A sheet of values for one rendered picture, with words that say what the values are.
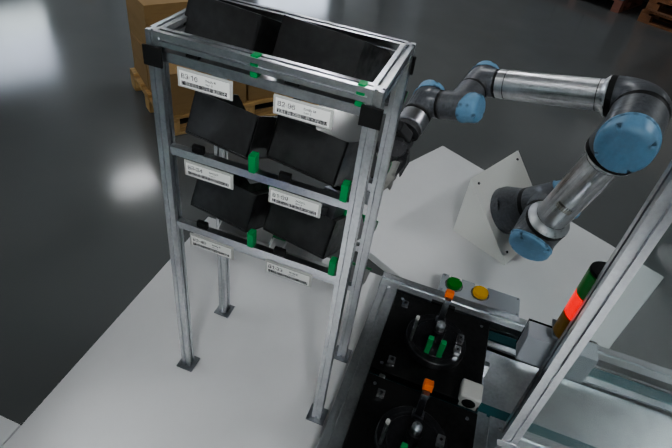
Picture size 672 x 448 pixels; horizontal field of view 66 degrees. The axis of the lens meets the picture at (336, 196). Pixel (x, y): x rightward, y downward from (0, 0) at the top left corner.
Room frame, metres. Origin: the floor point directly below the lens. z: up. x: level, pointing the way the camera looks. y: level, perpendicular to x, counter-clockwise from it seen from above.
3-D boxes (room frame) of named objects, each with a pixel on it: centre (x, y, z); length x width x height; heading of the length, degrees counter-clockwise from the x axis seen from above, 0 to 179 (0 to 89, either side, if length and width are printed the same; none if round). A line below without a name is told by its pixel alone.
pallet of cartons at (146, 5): (3.52, 0.95, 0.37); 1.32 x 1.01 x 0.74; 139
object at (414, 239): (1.27, -0.51, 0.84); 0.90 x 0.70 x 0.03; 48
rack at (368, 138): (0.72, 0.10, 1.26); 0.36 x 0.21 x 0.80; 76
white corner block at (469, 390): (0.64, -0.35, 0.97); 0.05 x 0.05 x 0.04; 76
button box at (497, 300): (0.94, -0.41, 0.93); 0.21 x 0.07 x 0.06; 76
